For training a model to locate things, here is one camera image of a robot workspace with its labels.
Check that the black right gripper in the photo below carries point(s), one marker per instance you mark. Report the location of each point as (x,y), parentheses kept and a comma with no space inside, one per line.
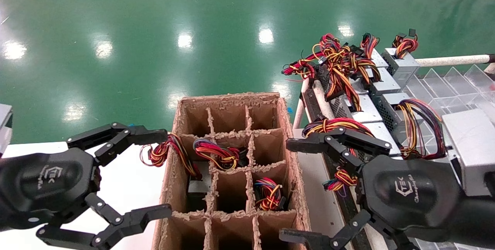
(410,196)

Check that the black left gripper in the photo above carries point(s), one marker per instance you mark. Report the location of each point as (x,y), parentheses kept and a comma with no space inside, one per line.
(46,184)

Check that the brown cardboard divider box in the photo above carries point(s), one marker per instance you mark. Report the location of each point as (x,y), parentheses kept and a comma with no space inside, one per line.
(267,147)

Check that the short white pipe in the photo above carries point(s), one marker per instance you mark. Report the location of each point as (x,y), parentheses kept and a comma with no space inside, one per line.
(299,114)

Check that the clear acrylic divider tray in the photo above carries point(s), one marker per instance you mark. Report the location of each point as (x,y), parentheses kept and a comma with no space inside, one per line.
(456,87)

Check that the white horizontal pole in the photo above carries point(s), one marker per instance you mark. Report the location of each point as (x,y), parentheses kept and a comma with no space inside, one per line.
(456,60)

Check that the long white foam-wrapped rail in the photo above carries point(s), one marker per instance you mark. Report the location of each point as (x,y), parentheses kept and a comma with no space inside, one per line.
(323,99)

